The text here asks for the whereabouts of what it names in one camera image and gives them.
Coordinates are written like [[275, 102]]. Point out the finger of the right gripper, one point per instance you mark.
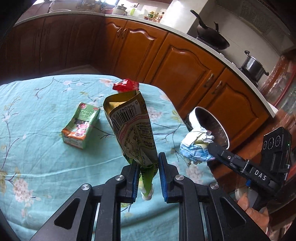
[[240, 163]]

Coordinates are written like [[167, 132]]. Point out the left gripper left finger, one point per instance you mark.
[[93, 212]]

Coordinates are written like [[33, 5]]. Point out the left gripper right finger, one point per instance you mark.
[[205, 212]]

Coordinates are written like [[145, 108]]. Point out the white blue wrapper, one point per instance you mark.
[[194, 146]]

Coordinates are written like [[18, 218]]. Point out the green yellow snack pouch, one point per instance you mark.
[[129, 119]]

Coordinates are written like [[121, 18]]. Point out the white black trash bin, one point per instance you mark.
[[201, 117]]

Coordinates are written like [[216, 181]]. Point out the brown lower kitchen cabinets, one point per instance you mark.
[[188, 71]]

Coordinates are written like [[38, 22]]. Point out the person's right hand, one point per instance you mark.
[[260, 218]]

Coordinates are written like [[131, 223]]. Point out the gas stove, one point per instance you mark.
[[235, 58]]

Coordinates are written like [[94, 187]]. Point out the floral teal tablecloth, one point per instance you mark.
[[39, 172]]

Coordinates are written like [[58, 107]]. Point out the steel cooking pot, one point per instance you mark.
[[252, 68]]

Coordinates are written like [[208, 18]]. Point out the green juice carton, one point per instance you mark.
[[77, 131]]

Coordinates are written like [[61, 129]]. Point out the black wok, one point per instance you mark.
[[209, 35]]

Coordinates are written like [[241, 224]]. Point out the range hood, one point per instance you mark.
[[263, 21]]

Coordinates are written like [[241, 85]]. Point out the red snack wrapper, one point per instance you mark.
[[125, 85]]

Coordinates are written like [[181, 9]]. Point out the condiment bottles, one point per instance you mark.
[[155, 17]]

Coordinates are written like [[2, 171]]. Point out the white rice cooker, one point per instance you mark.
[[119, 10]]

